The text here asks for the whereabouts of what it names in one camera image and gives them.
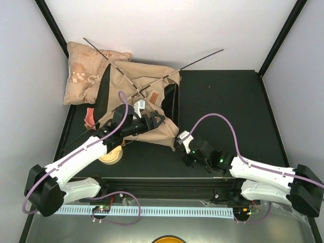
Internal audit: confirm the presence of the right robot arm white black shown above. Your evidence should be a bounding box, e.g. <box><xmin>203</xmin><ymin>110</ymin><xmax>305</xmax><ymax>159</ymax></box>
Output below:
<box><xmin>179</xmin><ymin>136</ymin><xmax>323</xmax><ymax>218</ymax></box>

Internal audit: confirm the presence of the beige patterned pillow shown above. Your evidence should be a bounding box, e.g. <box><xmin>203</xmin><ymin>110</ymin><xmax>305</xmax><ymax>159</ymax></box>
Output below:
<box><xmin>63</xmin><ymin>42</ymin><xmax>133</xmax><ymax>105</ymax></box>

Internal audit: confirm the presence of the yellow pet bowl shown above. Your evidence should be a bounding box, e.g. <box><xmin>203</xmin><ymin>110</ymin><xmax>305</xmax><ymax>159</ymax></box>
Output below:
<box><xmin>99</xmin><ymin>146</ymin><xmax>123</xmax><ymax>165</ymax></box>

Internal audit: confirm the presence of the small electronics board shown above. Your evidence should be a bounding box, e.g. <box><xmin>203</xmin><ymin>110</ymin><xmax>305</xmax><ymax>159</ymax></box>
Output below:
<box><xmin>92</xmin><ymin>205</ymin><xmax>110</xmax><ymax>214</ymax></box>

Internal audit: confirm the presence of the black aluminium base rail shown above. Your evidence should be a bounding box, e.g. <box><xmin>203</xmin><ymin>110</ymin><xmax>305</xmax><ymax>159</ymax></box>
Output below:
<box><xmin>94</xmin><ymin>177</ymin><xmax>250</xmax><ymax>205</ymax></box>

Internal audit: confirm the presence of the right black frame post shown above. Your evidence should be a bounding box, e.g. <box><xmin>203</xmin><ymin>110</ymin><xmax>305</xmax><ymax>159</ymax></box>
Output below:
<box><xmin>258</xmin><ymin>0</ymin><xmax>308</xmax><ymax>78</ymax></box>

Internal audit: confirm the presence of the yellow round object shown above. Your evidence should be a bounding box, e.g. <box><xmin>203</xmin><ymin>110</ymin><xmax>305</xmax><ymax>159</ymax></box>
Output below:
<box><xmin>152</xmin><ymin>235</ymin><xmax>186</xmax><ymax>243</ymax></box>

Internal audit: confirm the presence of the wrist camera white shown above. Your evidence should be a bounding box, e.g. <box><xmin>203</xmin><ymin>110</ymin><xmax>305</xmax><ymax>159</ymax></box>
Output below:
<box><xmin>177</xmin><ymin>131</ymin><xmax>193</xmax><ymax>154</ymax></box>
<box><xmin>133</xmin><ymin>100</ymin><xmax>145</xmax><ymax>119</ymax></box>

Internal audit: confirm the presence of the black tent pole two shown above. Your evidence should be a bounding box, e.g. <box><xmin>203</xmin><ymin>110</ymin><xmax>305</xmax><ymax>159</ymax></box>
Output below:
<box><xmin>62</xmin><ymin>49</ymin><xmax>224</xmax><ymax>152</ymax></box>

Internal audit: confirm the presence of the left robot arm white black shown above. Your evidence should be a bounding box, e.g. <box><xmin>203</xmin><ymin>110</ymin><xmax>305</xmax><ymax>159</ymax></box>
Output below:
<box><xmin>24</xmin><ymin>104</ymin><xmax>166</xmax><ymax>217</ymax></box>

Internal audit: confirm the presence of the beige pet tent fabric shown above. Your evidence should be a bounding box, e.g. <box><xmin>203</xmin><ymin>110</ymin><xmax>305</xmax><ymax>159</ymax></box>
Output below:
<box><xmin>93</xmin><ymin>61</ymin><xmax>181</xmax><ymax>148</ymax></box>

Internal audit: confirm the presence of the black tent pole one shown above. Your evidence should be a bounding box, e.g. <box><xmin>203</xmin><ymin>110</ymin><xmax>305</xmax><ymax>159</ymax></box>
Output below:
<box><xmin>83</xmin><ymin>37</ymin><xmax>178</xmax><ymax>139</ymax></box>

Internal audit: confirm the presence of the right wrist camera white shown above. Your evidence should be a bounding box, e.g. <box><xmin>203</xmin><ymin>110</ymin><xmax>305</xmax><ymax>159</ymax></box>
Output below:
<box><xmin>177</xmin><ymin>131</ymin><xmax>193</xmax><ymax>154</ymax></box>

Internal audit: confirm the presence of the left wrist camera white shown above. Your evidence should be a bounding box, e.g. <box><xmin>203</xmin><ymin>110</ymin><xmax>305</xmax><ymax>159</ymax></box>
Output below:
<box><xmin>133</xmin><ymin>100</ymin><xmax>145</xmax><ymax>119</ymax></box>

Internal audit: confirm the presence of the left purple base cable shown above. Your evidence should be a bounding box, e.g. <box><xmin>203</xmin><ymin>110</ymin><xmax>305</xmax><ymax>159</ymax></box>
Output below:
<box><xmin>91</xmin><ymin>190</ymin><xmax>142</xmax><ymax>225</ymax></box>

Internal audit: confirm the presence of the white slotted cable duct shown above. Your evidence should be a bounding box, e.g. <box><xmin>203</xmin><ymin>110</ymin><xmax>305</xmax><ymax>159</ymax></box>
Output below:
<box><xmin>56</xmin><ymin>205</ymin><xmax>234</xmax><ymax>219</ymax></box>

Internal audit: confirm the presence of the black frame post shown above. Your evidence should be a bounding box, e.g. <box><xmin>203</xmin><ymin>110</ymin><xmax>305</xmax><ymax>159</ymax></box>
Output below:
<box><xmin>258</xmin><ymin>0</ymin><xmax>308</xmax><ymax>78</ymax></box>
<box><xmin>35</xmin><ymin>0</ymin><xmax>69</xmax><ymax>58</ymax></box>

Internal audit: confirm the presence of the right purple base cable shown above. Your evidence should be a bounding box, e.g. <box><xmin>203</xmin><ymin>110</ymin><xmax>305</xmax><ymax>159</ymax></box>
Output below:
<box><xmin>232</xmin><ymin>199</ymin><xmax>273</xmax><ymax>225</ymax></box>

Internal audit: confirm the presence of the pink pet bowl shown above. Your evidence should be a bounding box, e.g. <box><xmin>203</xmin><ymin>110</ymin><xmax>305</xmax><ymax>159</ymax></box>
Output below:
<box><xmin>84</xmin><ymin>108</ymin><xmax>96</xmax><ymax>130</ymax></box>

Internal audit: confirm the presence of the left black frame post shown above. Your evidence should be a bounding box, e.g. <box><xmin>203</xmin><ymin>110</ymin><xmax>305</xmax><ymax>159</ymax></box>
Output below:
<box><xmin>35</xmin><ymin>0</ymin><xmax>69</xmax><ymax>58</ymax></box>

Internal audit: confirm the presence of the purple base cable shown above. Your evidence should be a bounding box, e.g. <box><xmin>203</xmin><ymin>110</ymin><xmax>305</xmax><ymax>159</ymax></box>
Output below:
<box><xmin>232</xmin><ymin>199</ymin><xmax>273</xmax><ymax>225</ymax></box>
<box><xmin>91</xmin><ymin>190</ymin><xmax>142</xmax><ymax>225</ymax></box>

